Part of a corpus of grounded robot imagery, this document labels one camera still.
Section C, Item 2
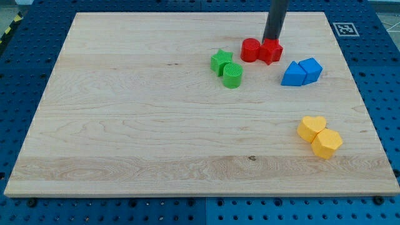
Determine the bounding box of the grey cylindrical robot arm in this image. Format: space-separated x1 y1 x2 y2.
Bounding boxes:
262 0 290 41

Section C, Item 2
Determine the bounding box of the blue cube block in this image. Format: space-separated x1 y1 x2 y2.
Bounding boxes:
298 57 323 85

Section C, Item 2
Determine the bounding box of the green cylinder block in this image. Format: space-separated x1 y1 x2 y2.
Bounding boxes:
222 62 243 89

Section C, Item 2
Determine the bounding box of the green star block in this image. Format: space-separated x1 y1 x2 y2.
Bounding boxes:
210 49 233 76

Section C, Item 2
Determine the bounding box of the light wooden board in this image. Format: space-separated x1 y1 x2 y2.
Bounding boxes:
4 12 399 198

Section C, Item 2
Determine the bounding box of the red cylinder block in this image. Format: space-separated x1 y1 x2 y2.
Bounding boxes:
240 38 261 63

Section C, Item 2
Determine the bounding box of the red star block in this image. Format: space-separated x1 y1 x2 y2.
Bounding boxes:
258 38 283 65

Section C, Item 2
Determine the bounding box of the blue triangle block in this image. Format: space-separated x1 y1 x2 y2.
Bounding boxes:
281 61 306 86

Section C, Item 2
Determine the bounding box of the yellow heart block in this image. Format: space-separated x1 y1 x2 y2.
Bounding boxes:
297 116 326 143

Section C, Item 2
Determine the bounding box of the yellow hexagon block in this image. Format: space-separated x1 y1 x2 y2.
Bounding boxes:
311 129 343 159

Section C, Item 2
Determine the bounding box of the white fiducial marker tag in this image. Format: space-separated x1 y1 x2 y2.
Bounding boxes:
333 22 359 37

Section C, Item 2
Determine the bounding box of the black yellow hazard tape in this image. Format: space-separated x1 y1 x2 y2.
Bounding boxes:
1 11 24 46

